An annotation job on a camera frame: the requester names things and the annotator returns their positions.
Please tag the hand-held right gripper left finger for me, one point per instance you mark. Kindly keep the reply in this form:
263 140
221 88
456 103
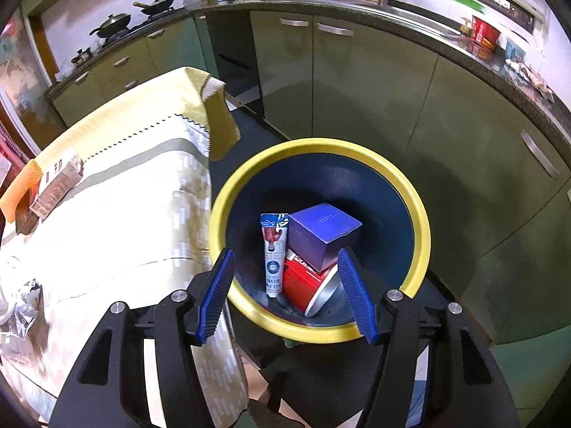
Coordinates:
216 296

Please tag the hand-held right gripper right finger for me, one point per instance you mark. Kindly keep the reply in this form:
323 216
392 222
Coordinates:
357 296

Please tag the yellow rimmed blue bin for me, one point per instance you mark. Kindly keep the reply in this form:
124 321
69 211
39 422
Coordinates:
383 227

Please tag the orange foam net sleeve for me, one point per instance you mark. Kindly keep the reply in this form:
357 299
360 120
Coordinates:
22 183

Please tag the red round tin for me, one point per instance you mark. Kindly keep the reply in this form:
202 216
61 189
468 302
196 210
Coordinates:
301 283

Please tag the white blue tube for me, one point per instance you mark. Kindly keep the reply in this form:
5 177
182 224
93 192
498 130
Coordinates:
274 258

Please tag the purple cardboard box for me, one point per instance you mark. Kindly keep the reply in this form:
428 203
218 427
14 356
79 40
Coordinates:
321 232

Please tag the yellow patterned tablecloth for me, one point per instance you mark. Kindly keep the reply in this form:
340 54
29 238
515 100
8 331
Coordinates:
134 187

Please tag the brown paper packet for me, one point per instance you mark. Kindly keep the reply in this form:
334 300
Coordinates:
55 187

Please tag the crumpled silver wrapper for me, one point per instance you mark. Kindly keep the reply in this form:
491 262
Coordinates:
22 307

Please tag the green kitchen cabinets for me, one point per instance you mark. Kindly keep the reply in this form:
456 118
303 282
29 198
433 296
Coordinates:
357 98

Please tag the gas stove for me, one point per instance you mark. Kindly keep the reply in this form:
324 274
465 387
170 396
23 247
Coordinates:
134 31

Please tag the plastic food bag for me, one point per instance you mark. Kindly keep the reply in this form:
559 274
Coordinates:
531 78

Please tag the black wok with lid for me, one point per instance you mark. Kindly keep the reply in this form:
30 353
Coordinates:
111 24

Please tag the red plastic container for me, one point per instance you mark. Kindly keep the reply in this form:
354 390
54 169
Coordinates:
485 31

